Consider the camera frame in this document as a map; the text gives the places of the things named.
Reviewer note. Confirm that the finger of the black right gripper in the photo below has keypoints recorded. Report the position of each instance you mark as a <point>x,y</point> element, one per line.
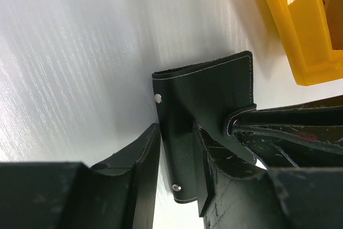
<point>304,135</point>

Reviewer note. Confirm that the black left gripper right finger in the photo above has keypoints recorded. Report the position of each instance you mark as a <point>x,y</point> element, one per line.
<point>233,193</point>

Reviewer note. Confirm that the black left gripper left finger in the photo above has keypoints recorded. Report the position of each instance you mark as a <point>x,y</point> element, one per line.
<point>118,192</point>

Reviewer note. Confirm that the black leather card holder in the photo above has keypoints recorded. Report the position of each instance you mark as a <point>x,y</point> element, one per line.
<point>206,93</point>

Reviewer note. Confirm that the yellow plastic bin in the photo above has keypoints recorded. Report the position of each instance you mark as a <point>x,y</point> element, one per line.
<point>311,34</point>

